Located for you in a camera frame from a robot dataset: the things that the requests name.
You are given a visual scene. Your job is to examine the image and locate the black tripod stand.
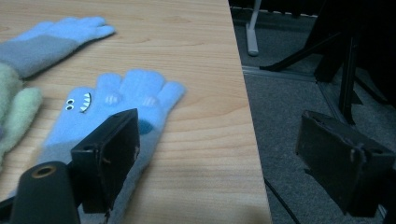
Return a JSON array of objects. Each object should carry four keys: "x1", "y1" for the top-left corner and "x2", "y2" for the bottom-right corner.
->
[{"x1": 260, "y1": 0, "x2": 396, "y2": 126}]

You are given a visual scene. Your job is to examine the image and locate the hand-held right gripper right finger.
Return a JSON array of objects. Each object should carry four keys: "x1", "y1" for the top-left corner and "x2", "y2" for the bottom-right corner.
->
[{"x1": 295, "y1": 110, "x2": 396, "y2": 218}]

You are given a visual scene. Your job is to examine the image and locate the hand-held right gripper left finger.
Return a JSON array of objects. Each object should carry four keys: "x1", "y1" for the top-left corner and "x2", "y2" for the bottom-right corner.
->
[{"x1": 70, "y1": 108, "x2": 140, "y2": 215}]

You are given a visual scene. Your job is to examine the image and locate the white metal table frame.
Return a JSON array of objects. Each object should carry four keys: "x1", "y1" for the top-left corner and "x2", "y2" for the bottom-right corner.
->
[{"x1": 245, "y1": 0, "x2": 263, "y2": 57}]

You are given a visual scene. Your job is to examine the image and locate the blue and grey knitted glove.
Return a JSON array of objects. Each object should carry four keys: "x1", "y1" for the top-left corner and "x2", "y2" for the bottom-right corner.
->
[
  {"x1": 0, "y1": 16, "x2": 117, "y2": 79},
  {"x1": 7, "y1": 68, "x2": 188, "y2": 224}
]

